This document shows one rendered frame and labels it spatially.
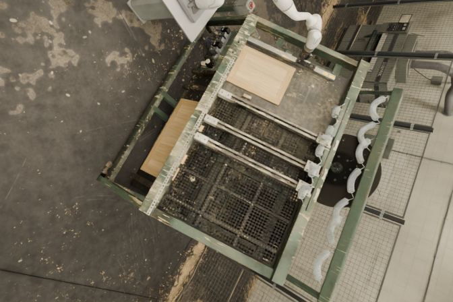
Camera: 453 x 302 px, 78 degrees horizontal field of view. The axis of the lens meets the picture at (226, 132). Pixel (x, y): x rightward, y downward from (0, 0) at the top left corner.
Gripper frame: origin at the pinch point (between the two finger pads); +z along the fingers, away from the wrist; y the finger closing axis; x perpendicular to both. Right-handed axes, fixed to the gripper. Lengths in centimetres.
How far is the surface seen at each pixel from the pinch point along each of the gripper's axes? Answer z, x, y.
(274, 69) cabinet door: 15.2, -12.3, -19.0
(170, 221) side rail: 12, -183, -41
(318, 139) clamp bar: 6, -63, 44
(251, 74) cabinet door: 15.3, -27.9, -37.7
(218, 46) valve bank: 9, -19, -78
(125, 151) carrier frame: 52, -148, -120
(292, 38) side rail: 14.2, 27.5, -17.1
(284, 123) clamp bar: 10, -62, 11
